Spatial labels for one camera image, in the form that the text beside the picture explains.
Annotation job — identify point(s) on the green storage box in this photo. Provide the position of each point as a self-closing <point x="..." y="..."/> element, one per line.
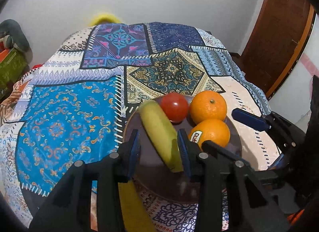
<point x="13" y="65"/>

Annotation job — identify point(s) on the red tomato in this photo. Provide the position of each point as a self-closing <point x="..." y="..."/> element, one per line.
<point x="175" y="106"/>

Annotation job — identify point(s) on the yellow foam tube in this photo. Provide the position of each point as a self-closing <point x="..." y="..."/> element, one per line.
<point x="104" y="18"/>

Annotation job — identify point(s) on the large orange with stem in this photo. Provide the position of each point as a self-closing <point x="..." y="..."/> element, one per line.
<point x="206" y="105"/>

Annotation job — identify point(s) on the large orange with sticker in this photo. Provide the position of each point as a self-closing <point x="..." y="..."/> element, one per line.
<point x="210" y="130"/>

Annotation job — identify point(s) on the brown wooden wardrobe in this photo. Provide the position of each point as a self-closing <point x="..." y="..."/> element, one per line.
<point x="278" y="38"/>

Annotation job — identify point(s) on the grey neck pillow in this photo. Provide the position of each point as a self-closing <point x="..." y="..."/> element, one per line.
<point x="12" y="36"/>

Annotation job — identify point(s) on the purple ceramic plate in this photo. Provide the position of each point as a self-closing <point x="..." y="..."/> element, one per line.
<point x="151" y="172"/>

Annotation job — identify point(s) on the green sugarcane piece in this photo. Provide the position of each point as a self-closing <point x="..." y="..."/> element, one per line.
<point x="162" y="134"/>
<point x="135" y="216"/>

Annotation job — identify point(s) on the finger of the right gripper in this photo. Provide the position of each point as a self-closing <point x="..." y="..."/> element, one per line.
<point x="250" y="120"/>

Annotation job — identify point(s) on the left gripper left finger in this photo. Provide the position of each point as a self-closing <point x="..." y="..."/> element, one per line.
<point x="129" y="155"/>

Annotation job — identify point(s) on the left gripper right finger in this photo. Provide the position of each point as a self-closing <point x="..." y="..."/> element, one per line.
<point x="188" y="151"/>

